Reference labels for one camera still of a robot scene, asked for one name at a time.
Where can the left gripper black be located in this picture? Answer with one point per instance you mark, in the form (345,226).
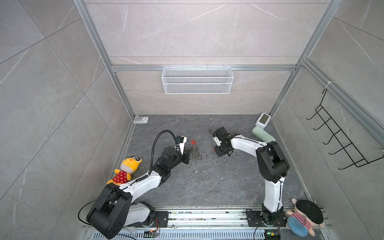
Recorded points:
(186,153)

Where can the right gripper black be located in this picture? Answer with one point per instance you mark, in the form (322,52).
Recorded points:
(218,152)

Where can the grey key organizer red handle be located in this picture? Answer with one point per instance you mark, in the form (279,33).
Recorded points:
(196,150)

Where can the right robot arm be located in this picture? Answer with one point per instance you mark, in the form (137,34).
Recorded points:
(273,166)

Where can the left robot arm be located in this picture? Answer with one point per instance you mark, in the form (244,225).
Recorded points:
(115,207)

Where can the green eyeglass case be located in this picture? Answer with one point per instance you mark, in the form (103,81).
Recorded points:
(261,134)

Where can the white digital timer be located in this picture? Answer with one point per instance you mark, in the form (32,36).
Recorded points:
(263,120)

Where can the yellow plush toy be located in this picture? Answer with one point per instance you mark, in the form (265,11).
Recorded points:
(124,174)

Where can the boy plush doll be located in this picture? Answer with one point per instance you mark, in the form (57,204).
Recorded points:
(305,216)

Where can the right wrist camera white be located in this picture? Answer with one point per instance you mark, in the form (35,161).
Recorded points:
(217,141)

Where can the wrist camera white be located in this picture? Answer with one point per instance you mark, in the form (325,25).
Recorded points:
(217,141)
(181,141)

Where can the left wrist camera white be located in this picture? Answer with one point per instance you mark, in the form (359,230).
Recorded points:
(181,141)

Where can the white corner bracket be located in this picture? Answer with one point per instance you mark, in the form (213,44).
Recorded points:
(140,120)

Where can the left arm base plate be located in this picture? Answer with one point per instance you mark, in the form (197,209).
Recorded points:
(158,219)

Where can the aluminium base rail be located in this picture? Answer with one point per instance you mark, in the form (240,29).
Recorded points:
(207,223)

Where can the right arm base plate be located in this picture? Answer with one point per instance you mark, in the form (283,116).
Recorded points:
(255,219)

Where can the white wire mesh basket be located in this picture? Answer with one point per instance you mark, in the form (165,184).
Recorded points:
(197,80)

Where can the black wire hook rack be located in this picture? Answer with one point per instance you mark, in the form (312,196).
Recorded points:
(340,137)

